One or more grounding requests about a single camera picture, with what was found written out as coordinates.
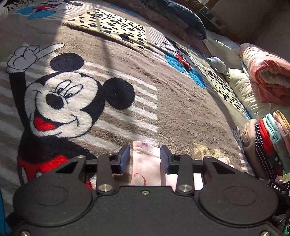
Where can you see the black striped folded garment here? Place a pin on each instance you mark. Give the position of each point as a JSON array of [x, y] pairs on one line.
[[262, 155]]

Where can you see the small pale plush toy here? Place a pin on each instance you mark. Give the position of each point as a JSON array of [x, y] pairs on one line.
[[218, 65]]

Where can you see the Mickey Mouse plush blanket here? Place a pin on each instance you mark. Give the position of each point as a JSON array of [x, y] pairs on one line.
[[87, 77]]

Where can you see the yellow folded garment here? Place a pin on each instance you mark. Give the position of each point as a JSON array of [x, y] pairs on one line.
[[283, 118]]

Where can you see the red folded garment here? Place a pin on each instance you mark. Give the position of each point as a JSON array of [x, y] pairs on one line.
[[273, 158]]

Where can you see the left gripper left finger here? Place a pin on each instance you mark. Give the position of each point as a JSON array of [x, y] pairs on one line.
[[104, 167]]

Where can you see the pink folded garment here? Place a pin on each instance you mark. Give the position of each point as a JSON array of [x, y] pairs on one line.
[[283, 131]]

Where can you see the pink patterned baby garment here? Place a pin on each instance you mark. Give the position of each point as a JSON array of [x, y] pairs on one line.
[[145, 167]]

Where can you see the dark teal folded blanket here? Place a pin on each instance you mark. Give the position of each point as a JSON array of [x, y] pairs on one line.
[[179, 14]]

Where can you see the teal folded garment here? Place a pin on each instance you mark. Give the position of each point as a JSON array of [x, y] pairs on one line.
[[277, 141]]

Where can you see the brown patterned quilt edge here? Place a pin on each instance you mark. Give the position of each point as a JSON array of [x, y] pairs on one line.
[[164, 22]]

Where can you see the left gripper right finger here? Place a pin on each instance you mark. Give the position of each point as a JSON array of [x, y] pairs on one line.
[[185, 167]]

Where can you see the beige folded garment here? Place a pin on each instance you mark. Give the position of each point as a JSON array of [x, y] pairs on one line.
[[248, 142]]

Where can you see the cream pillow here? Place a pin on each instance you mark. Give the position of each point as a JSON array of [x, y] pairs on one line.
[[248, 96]]

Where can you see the pink rolled quilt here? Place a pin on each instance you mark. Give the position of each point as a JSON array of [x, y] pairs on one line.
[[268, 72]]

